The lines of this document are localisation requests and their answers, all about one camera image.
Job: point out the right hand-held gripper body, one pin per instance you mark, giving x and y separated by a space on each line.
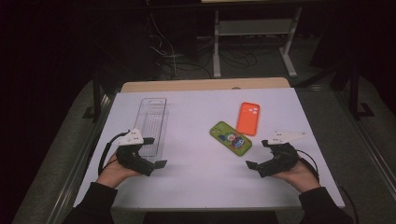
280 160

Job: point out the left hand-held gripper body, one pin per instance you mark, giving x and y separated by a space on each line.
132 160

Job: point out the clear plastic rack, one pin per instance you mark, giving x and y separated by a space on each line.
152 124

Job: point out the orange phone case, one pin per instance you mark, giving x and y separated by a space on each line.
248 118

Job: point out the green cartoon phone case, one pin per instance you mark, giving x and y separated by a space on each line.
231 138

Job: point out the person's left hand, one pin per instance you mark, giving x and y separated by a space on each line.
112 174

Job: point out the person's right hand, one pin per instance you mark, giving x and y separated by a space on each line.
300 177

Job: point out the black metal stand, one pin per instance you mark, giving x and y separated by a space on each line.
96 99
355 93

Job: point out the grey metal rail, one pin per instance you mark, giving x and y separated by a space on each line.
367 137
74 186

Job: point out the white metal desk frame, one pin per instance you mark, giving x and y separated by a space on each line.
253 27

